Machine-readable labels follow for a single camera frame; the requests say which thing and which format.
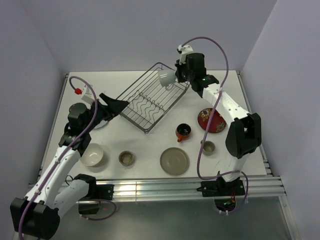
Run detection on aluminium extrusion rail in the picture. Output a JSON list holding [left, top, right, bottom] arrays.
[[97, 175, 287, 203]]

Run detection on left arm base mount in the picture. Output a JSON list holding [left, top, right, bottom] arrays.
[[78, 184, 117, 219]]

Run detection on purple cable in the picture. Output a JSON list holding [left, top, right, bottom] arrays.
[[17, 76, 118, 238], [181, 36, 250, 213]]

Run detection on light blue saucer plate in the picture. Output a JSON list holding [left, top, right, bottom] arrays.
[[94, 120, 109, 130]]

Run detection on red floral plate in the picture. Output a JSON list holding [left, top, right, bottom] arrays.
[[197, 108, 227, 134]]

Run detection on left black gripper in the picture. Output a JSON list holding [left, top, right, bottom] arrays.
[[83, 93, 129, 133]]

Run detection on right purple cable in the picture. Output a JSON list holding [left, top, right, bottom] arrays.
[[181, 36, 250, 213]]

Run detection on grey stoneware saucer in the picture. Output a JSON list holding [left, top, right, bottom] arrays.
[[159, 147, 190, 176]]

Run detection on small brown speckled cup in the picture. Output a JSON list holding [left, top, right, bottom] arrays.
[[118, 150, 135, 167]]

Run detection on dark wire dish rack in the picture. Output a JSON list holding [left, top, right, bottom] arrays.
[[116, 62, 190, 134]]

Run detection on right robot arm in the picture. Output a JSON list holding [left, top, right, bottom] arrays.
[[175, 50, 262, 195]]

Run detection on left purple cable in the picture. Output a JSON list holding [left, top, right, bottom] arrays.
[[17, 76, 118, 238]]

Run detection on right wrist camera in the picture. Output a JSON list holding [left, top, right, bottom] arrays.
[[177, 44, 194, 65]]

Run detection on orange black patterned cup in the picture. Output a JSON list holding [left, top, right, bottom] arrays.
[[175, 123, 192, 143]]

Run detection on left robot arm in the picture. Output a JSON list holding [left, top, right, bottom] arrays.
[[10, 93, 129, 240]]

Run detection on small grey espresso cup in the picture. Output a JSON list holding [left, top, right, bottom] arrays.
[[200, 140, 216, 156]]

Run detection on light blue ceramic mug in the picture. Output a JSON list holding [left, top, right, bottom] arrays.
[[157, 69, 176, 91]]

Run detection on white ceramic bowl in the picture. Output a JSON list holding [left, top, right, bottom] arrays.
[[80, 143, 104, 167]]

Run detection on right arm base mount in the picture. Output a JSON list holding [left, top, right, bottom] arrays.
[[196, 177, 246, 213]]

